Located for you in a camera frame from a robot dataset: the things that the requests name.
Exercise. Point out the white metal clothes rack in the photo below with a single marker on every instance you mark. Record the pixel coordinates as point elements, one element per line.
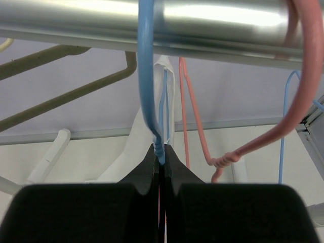
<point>251,32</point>

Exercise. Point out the grey empty hanger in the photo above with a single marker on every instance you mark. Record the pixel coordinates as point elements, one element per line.
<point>111,107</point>

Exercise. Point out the light blue white-shirt hanger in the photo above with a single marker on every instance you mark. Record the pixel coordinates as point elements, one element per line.
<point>145,75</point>

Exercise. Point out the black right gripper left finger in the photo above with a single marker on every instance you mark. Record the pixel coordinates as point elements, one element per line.
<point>126,211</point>

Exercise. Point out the cream empty hanger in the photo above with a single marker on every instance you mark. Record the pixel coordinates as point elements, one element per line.
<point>7,43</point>

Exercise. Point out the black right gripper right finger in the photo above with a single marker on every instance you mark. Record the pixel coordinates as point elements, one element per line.
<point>204,212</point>

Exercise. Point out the pink hanger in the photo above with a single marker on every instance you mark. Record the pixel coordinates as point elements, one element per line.
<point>309,14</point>

